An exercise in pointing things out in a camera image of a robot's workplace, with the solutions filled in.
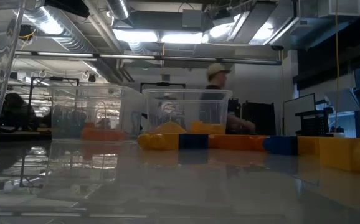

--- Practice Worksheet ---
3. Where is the flat silver ventilation duct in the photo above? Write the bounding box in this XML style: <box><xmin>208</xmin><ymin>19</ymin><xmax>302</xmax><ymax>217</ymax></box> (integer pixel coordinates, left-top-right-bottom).
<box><xmin>229</xmin><ymin>0</ymin><xmax>360</xmax><ymax>50</ymax></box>

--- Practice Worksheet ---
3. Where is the grey ceiling box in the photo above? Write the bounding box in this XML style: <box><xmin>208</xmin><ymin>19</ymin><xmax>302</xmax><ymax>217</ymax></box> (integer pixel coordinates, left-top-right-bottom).
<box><xmin>182</xmin><ymin>9</ymin><xmax>203</xmax><ymax>29</ymax></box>

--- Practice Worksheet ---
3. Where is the flexible silver duct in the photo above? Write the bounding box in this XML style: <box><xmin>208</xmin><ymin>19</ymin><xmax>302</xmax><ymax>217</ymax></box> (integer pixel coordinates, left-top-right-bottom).
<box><xmin>24</xmin><ymin>6</ymin><xmax>97</xmax><ymax>54</ymax></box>

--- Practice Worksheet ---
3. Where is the round silver air duct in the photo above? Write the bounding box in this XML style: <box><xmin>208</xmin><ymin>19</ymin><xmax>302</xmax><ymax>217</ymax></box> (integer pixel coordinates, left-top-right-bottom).
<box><xmin>107</xmin><ymin>0</ymin><xmax>130</xmax><ymax>20</ymax></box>

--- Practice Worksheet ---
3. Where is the white angled panel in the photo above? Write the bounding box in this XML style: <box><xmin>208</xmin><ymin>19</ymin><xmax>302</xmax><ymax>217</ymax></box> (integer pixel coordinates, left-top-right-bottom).
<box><xmin>324</xmin><ymin>88</ymin><xmax>360</xmax><ymax>113</ymax></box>

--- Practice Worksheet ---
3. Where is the black metal frame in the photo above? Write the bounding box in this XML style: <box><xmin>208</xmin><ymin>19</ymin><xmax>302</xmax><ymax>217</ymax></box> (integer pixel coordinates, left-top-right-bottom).
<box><xmin>27</xmin><ymin>76</ymin><xmax>80</xmax><ymax>125</ymax></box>
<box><xmin>140</xmin><ymin>82</ymin><xmax>186</xmax><ymax>90</ymax></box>

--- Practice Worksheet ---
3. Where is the long ceiling pipe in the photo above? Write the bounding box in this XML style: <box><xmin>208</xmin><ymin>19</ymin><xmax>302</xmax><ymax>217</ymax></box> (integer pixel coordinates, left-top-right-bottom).
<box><xmin>14</xmin><ymin>50</ymin><xmax>283</xmax><ymax>66</ymax></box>

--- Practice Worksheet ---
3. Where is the person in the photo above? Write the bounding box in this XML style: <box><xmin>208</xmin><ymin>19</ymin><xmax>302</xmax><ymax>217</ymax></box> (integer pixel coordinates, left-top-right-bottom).
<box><xmin>198</xmin><ymin>63</ymin><xmax>257</xmax><ymax>135</ymax></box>
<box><xmin>0</xmin><ymin>92</ymin><xmax>40</xmax><ymax>132</ymax></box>

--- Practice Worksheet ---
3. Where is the black mesh crate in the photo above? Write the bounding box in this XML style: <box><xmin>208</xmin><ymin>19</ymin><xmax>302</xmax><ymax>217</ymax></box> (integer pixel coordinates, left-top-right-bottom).
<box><xmin>295</xmin><ymin>107</ymin><xmax>334</xmax><ymax>137</ymax></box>

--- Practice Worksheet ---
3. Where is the clear plastic bin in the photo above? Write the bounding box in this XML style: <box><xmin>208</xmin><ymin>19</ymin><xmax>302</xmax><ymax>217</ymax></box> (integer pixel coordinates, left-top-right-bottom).
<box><xmin>141</xmin><ymin>88</ymin><xmax>234</xmax><ymax>135</ymax></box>
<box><xmin>0</xmin><ymin>0</ymin><xmax>25</xmax><ymax>224</ymax></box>
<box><xmin>49</xmin><ymin>85</ymin><xmax>145</xmax><ymax>142</ymax></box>

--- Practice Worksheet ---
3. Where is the blue building block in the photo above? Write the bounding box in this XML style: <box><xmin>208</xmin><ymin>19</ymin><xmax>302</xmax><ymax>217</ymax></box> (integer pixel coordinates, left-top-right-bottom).
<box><xmin>179</xmin><ymin>133</ymin><xmax>210</xmax><ymax>150</ymax></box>
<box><xmin>263</xmin><ymin>136</ymin><xmax>300</xmax><ymax>156</ymax></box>

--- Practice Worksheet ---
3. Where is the ceiling light panel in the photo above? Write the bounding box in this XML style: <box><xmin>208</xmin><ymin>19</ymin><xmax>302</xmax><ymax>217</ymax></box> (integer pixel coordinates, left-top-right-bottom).
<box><xmin>113</xmin><ymin>29</ymin><xmax>205</xmax><ymax>45</ymax></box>

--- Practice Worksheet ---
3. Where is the yellow building block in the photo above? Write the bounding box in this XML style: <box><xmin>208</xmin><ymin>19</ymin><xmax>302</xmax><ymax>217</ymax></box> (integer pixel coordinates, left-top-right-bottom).
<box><xmin>297</xmin><ymin>136</ymin><xmax>321</xmax><ymax>166</ymax></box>
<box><xmin>137</xmin><ymin>133</ymin><xmax>180</xmax><ymax>151</ymax></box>
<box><xmin>154</xmin><ymin>121</ymin><xmax>187</xmax><ymax>134</ymax></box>
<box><xmin>189</xmin><ymin>121</ymin><xmax>227</xmax><ymax>135</ymax></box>
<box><xmin>318</xmin><ymin>136</ymin><xmax>360</xmax><ymax>174</ymax></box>

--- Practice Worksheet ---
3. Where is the black cabinet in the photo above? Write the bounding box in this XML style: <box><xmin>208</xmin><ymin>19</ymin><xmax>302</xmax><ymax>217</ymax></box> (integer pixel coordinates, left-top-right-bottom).
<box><xmin>241</xmin><ymin>101</ymin><xmax>276</xmax><ymax>135</ymax></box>

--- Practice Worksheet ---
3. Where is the black ceiling device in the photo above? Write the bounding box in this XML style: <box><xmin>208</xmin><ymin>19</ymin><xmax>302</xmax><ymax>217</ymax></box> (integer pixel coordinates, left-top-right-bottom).
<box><xmin>17</xmin><ymin>23</ymin><xmax>38</xmax><ymax>42</ymax></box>

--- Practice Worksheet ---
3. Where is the black equipment rack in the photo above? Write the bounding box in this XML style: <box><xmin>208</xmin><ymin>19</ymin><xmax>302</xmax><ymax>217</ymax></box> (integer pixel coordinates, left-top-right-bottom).
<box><xmin>226</xmin><ymin>98</ymin><xmax>242</xmax><ymax>125</ymax></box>

